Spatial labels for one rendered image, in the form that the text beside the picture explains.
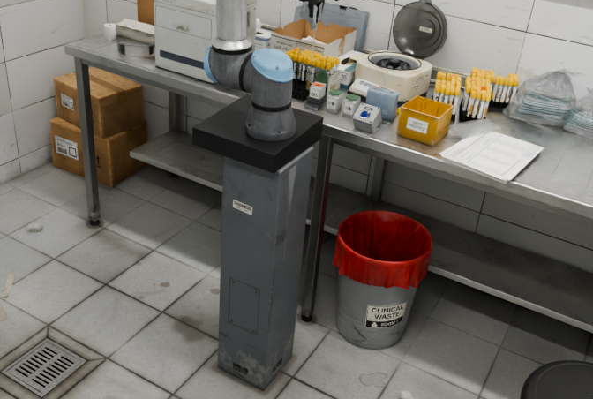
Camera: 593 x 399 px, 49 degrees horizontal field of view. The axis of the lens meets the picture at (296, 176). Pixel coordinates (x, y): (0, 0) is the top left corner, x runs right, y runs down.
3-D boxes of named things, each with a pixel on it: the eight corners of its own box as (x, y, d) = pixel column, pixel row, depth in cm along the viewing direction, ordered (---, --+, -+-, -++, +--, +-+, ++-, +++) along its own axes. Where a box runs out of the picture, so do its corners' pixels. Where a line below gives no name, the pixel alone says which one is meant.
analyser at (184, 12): (153, 67, 249) (152, -12, 234) (198, 49, 270) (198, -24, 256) (220, 86, 236) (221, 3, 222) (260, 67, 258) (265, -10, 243)
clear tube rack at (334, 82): (279, 82, 245) (281, 63, 242) (292, 75, 253) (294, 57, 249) (327, 96, 237) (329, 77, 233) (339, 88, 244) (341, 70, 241)
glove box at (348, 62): (322, 82, 249) (325, 58, 244) (349, 66, 267) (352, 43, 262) (351, 90, 244) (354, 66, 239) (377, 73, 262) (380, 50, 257)
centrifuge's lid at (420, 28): (398, -8, 246) (409, -8, 252) (385, 57, 256) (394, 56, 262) (449, 5, 235) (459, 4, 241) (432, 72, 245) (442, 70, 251)
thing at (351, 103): (341, 116, 222) (344, 97, 219) (348, 111, 226) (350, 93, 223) (352, 118, 221) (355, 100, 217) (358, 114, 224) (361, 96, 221)
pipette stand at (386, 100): (362, 117, 222) (365, 90, 217) (368, 111, 228) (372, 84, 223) (390, 124, 219) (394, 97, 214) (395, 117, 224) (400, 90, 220)
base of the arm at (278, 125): (283, 146, 184) (285, 115, 179) (236, 134, 189) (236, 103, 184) (304, 124, 196) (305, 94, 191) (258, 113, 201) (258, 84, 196)
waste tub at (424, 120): (394, 134, 212) (400, 106, 207) (411, 122, 222) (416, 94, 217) (433, 146, 206) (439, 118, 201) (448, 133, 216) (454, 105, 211)
